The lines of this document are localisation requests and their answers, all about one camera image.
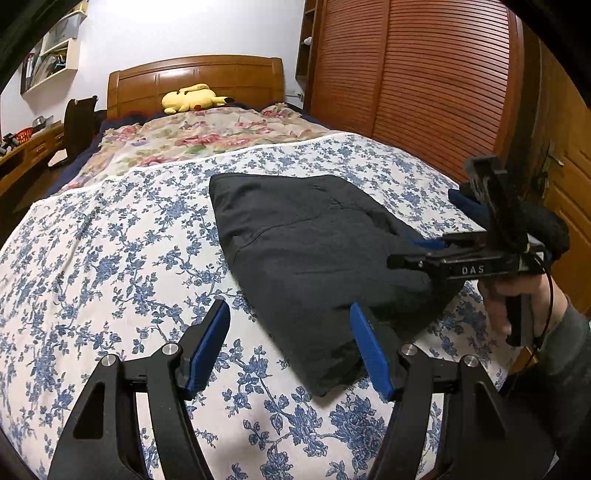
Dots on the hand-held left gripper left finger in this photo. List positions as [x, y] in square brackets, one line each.
[210, 351]

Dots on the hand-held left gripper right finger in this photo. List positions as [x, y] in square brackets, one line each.
[369, 353]

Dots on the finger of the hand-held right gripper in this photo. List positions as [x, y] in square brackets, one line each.
[413, 263]
[422, 243]

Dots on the black zip jacket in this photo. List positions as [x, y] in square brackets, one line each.
[304, 258]

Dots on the person's right hand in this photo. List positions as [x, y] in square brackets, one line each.
[545, 300]

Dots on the navy blue garment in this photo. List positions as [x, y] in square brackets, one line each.
[468, 205]

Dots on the black fleece garment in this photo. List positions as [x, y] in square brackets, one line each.
[547, 228]

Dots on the blue floral bedsheet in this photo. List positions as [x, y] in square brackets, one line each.
[115, 258]

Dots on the wooden room door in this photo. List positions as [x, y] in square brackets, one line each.
[572, 152]

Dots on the person's dark clothing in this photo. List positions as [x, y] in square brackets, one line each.
[531, 410]

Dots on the wooden louvered wardrobe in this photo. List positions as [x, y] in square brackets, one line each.
[415, 78]

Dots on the floral pillow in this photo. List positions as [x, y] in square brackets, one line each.
[279, 109]

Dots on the pink floral quilt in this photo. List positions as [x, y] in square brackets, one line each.
[184, 138]

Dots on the narrow wooden open shelf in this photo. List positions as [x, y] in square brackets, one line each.
[304, 23]

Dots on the yellow plush toy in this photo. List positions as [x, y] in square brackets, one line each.
[189, 99]

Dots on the dark brown chair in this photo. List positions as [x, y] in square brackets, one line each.
[79, 127]

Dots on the wooden desk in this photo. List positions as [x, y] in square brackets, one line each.
[27, 157]

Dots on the wooden bed headboard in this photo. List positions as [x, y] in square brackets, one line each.
[152, 78]

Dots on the red basket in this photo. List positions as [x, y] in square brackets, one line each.
[24, 134]

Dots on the black and white desk gadgets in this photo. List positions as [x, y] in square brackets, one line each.
[9, 142]

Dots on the wall socket with plug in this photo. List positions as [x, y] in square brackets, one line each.
[295, 95]

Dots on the books on wall shelf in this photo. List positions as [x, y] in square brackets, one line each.
[44, 64]

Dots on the white wall shelf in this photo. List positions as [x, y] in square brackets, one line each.
[55, 55]

